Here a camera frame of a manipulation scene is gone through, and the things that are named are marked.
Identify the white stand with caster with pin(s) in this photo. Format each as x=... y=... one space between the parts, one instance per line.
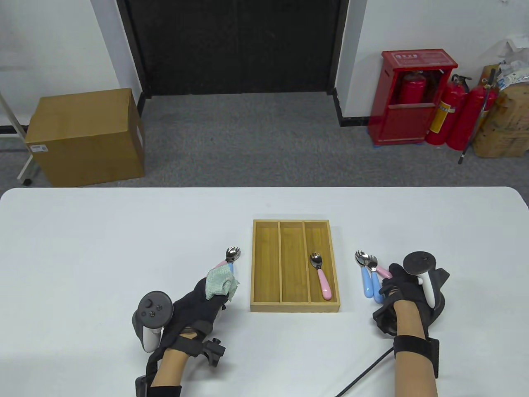
x=25 y=165

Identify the person's right hand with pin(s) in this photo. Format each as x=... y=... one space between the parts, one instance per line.
x=399 y=287

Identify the person's right forearm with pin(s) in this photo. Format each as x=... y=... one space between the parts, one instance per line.
x=413 y=380

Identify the wooden three-compartment tray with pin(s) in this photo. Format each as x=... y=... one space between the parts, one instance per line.
x=291 y=264

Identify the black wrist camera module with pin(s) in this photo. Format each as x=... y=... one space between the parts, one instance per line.
x=215 y=353
x=382 y=320

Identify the worn brown carton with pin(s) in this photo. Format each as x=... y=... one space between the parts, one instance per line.
x=504 y=128

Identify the red extinguisher inside cabinet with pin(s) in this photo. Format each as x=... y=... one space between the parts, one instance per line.
x=412 y=89

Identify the person's left forearm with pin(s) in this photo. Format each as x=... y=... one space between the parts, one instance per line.
x=169 y=368

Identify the plain red fire extinguisher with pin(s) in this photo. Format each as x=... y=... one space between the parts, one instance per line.
x=465 y=120

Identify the red fire extinguisher cabinet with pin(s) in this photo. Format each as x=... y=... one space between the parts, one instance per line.
x=403 y=124

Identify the person's left hand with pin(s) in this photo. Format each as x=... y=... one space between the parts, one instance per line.
x=190 y=310

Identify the black white handheld controller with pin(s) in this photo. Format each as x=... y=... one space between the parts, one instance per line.
x=419 y=262
x=155 y=308

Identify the green fish scale cleaning cloth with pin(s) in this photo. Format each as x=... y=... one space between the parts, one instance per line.
x=219 y=281

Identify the white plastic bags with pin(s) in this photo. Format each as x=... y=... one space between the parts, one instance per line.
x=514 y=70

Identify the red extinguisher yellow label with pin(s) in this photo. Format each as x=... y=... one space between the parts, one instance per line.
x=444 y=120

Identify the thin black stick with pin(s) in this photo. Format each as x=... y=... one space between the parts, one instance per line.
x=463 y=153

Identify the brown cardboard box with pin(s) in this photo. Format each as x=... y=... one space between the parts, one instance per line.
x=82 y=136

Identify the black double door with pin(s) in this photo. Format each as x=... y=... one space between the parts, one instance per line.
x=235 y=45

